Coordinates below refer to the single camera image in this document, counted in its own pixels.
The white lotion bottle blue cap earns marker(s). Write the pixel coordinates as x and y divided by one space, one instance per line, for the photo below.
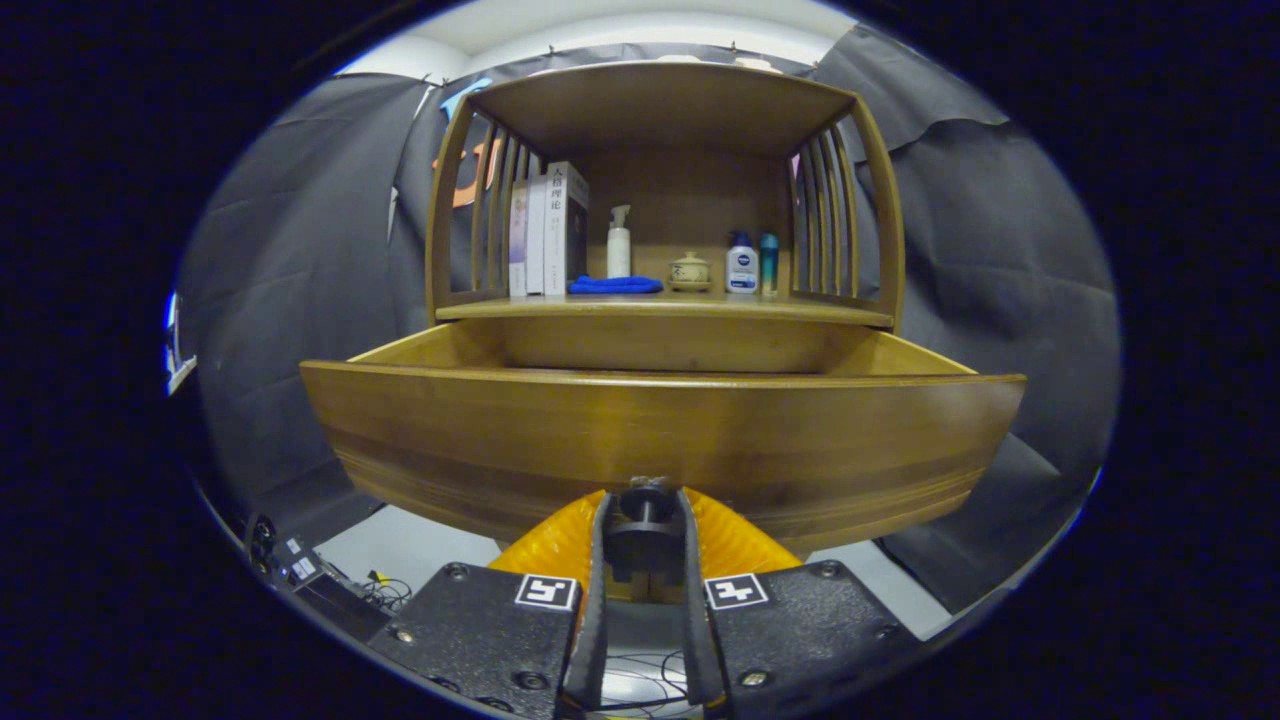
742 270

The blue folded cloth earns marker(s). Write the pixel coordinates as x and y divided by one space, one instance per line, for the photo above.
615 286

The white pump bottle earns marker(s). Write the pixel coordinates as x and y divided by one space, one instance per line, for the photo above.
619 252

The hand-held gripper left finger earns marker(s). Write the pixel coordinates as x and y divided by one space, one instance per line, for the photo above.
480 640

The wooden drawer with black knob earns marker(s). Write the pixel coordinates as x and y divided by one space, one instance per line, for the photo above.
650 430

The wooden countertop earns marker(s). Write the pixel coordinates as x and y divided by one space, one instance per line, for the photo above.
660 308

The beige lidded tea cup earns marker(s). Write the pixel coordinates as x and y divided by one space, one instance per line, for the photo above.
690 272

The purple and white book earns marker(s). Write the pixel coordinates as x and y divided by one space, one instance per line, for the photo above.
518 240

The teal slim bottle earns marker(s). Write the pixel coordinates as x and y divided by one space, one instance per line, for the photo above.
768 265

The black electronics box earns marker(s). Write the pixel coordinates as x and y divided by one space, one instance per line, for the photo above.
330 600

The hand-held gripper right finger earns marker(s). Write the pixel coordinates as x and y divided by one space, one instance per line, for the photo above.
800 630

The wooden cabinet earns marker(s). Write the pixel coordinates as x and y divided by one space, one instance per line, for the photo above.
660 110

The thin white book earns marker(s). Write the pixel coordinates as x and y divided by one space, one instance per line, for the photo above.
536 240

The white book with dark cover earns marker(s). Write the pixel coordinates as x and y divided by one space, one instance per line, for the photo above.
557 235

